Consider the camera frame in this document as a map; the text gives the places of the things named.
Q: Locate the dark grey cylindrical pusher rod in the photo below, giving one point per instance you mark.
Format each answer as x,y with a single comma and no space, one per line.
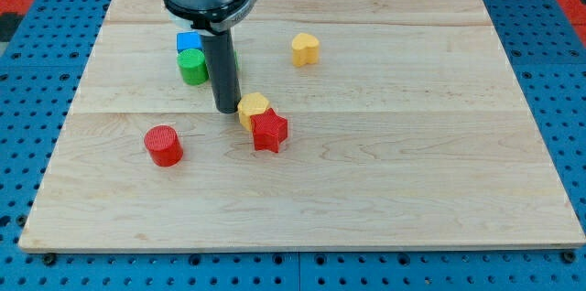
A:
222,70

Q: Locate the yellow heart block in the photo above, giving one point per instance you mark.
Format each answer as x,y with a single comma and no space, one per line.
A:
305,49

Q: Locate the red star block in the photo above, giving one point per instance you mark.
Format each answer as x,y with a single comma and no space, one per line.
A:
269,130

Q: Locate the green block behind rod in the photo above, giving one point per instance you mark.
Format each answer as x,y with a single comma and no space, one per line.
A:
236,61

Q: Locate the blue cube block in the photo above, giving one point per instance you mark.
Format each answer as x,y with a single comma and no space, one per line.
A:
188,40

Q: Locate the green cylinder block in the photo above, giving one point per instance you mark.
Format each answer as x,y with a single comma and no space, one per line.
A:
192,66

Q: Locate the yellow hexagon block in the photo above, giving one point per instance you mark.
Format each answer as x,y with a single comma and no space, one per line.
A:
251,104

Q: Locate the red cylinder block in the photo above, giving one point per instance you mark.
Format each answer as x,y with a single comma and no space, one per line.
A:
163,145

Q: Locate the wooden board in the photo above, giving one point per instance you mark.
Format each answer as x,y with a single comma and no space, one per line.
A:
411,133

